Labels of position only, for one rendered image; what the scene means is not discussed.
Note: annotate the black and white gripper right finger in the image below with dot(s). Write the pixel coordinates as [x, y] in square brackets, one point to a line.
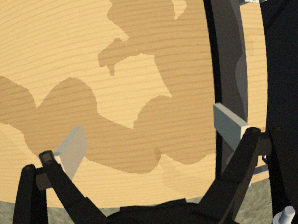
[225, 195]

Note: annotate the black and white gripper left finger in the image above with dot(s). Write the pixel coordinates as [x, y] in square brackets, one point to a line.
[31, 200]

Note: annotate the black rectangular bar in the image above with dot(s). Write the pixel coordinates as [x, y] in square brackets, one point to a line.
[229, 65]

